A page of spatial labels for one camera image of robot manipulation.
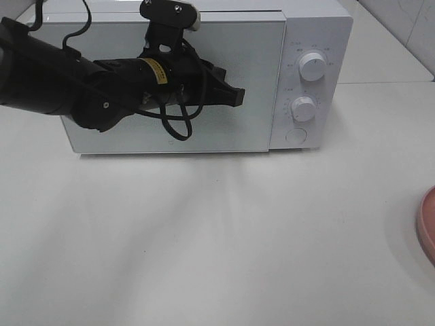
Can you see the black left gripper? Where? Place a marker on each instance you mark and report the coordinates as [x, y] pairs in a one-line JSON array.
[[169, 79]]

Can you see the white timer knob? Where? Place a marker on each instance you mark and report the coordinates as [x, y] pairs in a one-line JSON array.
[[303, 109]]

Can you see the round white door button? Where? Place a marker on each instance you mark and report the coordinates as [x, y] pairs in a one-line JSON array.
[[296, 137]]

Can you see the pink round plate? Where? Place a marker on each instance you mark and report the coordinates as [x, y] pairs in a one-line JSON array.
[[425, 224]]

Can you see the white microwave door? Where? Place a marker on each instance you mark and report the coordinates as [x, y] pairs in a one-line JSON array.
[[246, 44]]

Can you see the white microwave oven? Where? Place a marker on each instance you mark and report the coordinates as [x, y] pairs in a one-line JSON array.
[[310, 26]]

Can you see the upper white power knob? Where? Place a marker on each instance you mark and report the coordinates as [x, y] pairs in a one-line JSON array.
[[312, 66]]

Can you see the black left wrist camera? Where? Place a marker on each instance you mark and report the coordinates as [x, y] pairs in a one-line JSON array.
[[167, 22]]

